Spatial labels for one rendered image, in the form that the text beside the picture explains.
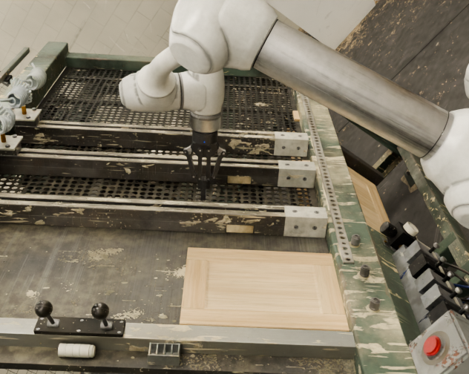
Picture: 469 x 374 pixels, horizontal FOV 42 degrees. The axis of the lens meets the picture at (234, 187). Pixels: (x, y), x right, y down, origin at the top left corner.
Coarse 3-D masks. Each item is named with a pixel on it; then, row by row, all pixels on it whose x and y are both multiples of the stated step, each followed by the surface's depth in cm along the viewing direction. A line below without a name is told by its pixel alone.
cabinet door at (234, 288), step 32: (192, 256) 170; (224, 256) 171; (256, 256) 172; (288, 256) 172; (320, 256) 173; (192, 288) 158; (224, 288) 159; (256, 288) 160; (288, 288) 161; (320, 288) 161; (192, 320) 148; (224, 320) 148; (256, 320) 149; (288, 320) 150; (320, 320) 150
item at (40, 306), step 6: (42, 300) 131; (36, 306) 129; (42, 306) 129; (48, 306) 130; (36, 312) 129; (42, 312) 129; (48, 312) 130; (48, 318) 135; (48, 324) 139; (54, 324) 139
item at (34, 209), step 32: (32, 224) 182; (64, 224) 182; (96, 224) 182; (128, 224) 182; (160, 224) 182; (192, 224) 182; (224, 224) 182; (256, 224) 182; (288, 224) 182; (320, 224) 182
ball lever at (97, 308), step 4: (96, 304) 130; (100, 304) 130; (104, 304) 130; (92, 308) 130; (96, 308) 130; (100, 308) 130; (104, 308) 130; (108, 308) 131; (92, 312) 130; (96, 312) 129; (100, 312) 129; (104, 312) 130; (108, 312) 131; (96, 316) 129; (100, 316) 129; (104, 316) 130; (104, 320) 135; (100, 324) 139; (104, 324) 138; (108, 324) 139; (112, 324) 140; (100, 328) 139; (104, 328) 139; (108, 328) 139
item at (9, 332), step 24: (0, 336) 138; (24, 336) 138; (48, 336) 138; (72, 336) 138; (96, 336) 138; (144, 336) 139; (168, 336) 140; (192, 336) 140; (216, 336) 140; (240, 336) 141; (264, 336) 141; (288, 336) 142; (312, 336) 142; (336, 336) 143
